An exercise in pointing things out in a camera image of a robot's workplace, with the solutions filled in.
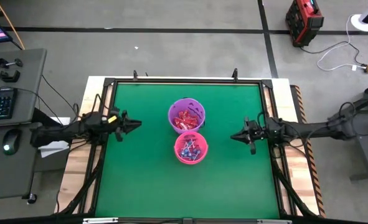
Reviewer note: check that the white round base black pole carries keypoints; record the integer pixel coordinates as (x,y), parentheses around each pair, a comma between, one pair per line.
(362,22)

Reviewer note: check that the green table mat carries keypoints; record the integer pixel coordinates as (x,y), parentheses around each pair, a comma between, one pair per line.
(140,174)

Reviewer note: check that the black table edge clamp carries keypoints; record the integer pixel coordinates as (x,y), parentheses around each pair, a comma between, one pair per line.
(135,74)
(234,74)

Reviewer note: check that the white paper sheet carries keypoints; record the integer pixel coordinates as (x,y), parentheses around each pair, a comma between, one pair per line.
(53,149)

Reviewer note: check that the purple jack-o-lantern bucket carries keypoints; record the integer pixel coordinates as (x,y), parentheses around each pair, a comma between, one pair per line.
(171,116)

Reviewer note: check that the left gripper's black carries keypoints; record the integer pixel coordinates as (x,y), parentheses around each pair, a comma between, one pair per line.
(118,124)

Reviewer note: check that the black computer mouse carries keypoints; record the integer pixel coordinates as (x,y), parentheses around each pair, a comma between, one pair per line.
(12,141)

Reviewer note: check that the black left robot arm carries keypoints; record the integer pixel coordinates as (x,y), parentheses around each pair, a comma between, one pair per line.
(62,132)

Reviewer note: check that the red and black power station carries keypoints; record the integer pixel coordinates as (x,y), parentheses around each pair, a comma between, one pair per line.
(303,21)

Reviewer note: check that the blue lollipop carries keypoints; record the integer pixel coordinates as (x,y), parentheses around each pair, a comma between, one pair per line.
(185,152)
(190,144)
(192,155)
(197,151)
(183,156)

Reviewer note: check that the grey side desk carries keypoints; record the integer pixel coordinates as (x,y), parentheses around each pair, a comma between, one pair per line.
(31,68)

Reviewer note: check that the yellow tape label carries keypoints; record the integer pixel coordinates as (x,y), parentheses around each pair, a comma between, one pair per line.
(112,119)

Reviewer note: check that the red candy pack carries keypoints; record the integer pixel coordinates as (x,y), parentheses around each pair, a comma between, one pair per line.
(188,126)
(183,114)
(192,119)
(179,123)

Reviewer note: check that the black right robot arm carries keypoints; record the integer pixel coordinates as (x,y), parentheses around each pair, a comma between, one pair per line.
(311,129)

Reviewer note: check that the black metal table frame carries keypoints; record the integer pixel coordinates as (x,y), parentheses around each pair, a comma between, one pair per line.
(186,81)

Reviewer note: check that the black c-clamp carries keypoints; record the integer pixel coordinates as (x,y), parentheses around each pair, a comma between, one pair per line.
(6,75)
(1,63)

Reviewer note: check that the grey metal stand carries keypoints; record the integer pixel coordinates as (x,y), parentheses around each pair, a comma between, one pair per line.
(367,149)

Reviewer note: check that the black yellow hazard strip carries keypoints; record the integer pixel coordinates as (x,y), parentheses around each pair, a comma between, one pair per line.
(308,149)

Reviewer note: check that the pink halloween bucket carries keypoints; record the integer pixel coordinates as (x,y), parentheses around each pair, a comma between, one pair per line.
(177,149)

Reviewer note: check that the black caster wheel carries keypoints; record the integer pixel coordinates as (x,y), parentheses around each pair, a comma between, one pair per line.
(31,198)

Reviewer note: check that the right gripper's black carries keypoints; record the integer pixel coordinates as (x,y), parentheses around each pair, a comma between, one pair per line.
(264,130)

